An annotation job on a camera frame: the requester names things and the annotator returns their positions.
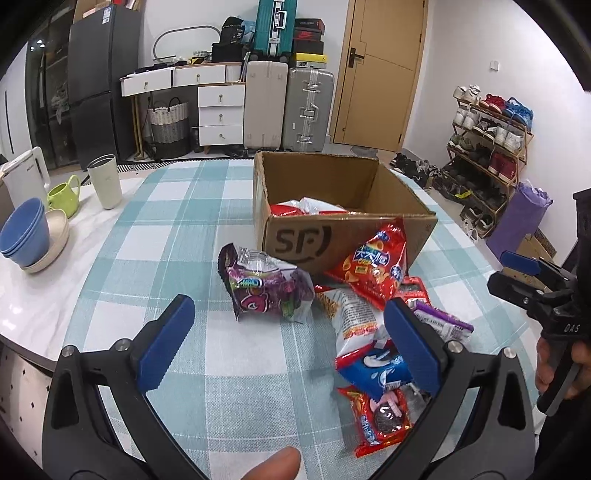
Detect person's right hand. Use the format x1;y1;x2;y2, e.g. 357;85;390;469
536;330;591;400

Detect blue cookie packet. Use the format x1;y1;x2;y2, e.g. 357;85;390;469
335;339;413;403

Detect white and red snack packet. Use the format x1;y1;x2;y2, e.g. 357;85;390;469
315;285;393;365

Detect cream plate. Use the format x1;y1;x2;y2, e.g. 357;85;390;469
21;209;70;273

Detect beige tumbler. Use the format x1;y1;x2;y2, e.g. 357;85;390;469
87;154;123;210

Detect black bag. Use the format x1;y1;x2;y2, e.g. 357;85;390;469
221;16;245;47

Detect red and black shoe box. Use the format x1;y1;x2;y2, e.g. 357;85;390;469
293;28;325;56

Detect silver suitcase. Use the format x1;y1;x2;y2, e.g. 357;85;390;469
283;67;335;153

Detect glass display cabinet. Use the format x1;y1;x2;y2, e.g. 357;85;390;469
25;21;77;171

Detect white electric kettle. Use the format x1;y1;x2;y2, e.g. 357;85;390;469
0;147;51;208

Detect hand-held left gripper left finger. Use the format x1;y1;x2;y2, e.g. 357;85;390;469
42;294;208;480

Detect dark red snack packet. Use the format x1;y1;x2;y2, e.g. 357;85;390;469
398;276;432;308

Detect purple snack bag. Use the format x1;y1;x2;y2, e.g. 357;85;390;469
218;243;316;326

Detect yellow box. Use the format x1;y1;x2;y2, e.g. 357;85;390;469
290;53;328;70

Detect wooden door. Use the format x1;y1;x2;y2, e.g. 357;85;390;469
330;0;428;151

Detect red cookie packet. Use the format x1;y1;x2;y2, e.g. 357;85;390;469
337;387;419;459

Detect black storage box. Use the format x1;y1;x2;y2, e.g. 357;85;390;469
211;42;252;64

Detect wooden shoe rack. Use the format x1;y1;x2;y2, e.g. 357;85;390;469
445;99;534;217

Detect cardboard boxes above refrigerator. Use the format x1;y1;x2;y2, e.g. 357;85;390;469
74;0;144;21

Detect green mug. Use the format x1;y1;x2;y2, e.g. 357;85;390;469
46;174;81;219

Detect white drawer cabinet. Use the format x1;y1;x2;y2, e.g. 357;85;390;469
198;84;245;147

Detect teal suitcase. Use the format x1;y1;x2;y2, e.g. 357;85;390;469
253;0;296;63

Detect black refrigerator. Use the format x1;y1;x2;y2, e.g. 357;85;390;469
68;4;141;169

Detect brown cardboard box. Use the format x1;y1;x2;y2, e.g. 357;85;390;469
253;150;438;278

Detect red chip bag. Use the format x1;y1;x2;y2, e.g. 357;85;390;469
323;218;409;311

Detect grey oval hoop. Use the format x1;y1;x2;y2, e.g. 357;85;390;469
154;25;222;63

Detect red and white snack bag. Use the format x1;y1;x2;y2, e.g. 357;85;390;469
269;197;349;217

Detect brown cardboard piece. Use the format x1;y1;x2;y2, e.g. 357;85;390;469
515;234;559;278

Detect white desk with drawers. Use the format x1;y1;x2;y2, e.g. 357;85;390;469
120;62;246;97

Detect person's left hand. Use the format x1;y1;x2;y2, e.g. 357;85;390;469
240;447;302;480

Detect beige suitcase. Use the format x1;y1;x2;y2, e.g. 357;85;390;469
243;60;289;151

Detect purple and white snack packet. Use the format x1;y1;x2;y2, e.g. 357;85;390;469
409;298;475;349

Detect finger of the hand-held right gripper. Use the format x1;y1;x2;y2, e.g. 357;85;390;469
501;250;574;292
488;272;551;320

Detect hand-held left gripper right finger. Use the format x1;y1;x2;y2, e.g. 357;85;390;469
369;298;550;480

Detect woven laundry basket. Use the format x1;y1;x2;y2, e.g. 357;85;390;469
147;98;191;160

